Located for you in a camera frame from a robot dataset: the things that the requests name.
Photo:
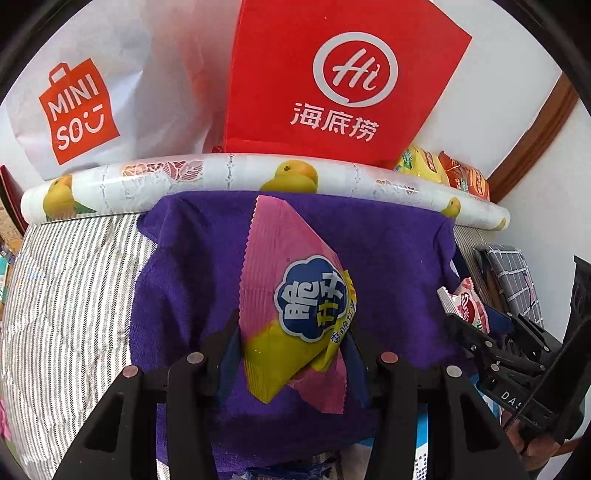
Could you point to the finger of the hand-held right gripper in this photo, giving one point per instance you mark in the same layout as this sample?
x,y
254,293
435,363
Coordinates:
x,y
535,339
471,341

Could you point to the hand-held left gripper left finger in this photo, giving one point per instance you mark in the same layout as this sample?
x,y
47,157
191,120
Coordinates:
x,y
231,364

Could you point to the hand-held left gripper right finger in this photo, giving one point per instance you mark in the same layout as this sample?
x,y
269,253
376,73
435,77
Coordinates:
x,y
356,369

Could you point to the pink white snack packet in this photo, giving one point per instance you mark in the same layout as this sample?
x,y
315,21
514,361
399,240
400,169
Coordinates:
x,y
468,304

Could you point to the pink yellow snack packet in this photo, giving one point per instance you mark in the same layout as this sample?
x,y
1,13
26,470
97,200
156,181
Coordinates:
x,y
286,258

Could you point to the grey checked cloth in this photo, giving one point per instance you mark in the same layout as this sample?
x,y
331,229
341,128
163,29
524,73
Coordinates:
x,y
515,272

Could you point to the purple towel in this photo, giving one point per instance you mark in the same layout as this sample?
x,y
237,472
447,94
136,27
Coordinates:
x,y
194,277

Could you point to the blue white box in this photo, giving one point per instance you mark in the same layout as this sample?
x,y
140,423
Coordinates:
x,y
431,443

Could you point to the orange snack bag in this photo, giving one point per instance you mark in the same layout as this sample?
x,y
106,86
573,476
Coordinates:
x,y
466,177

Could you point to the striped quilted mattress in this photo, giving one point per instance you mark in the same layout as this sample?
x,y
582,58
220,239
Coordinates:
x,y
69,300

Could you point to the yellow snack bag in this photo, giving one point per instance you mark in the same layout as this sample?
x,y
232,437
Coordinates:
x,y
422,168

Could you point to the fruit print paper roll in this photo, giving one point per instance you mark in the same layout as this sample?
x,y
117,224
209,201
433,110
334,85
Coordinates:
x,y
231,170

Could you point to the dark red book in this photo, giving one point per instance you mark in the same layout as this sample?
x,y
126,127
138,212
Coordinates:
x,y
10,198

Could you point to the red paper bag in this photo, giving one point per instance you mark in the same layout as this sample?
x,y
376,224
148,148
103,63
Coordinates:
x,y
277,69

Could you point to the white plastic shopping bag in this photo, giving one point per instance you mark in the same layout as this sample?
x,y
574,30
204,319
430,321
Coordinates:
x,y
138,69

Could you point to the brown wooden door frame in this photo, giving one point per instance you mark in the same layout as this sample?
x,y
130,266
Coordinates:
x,y
540,134

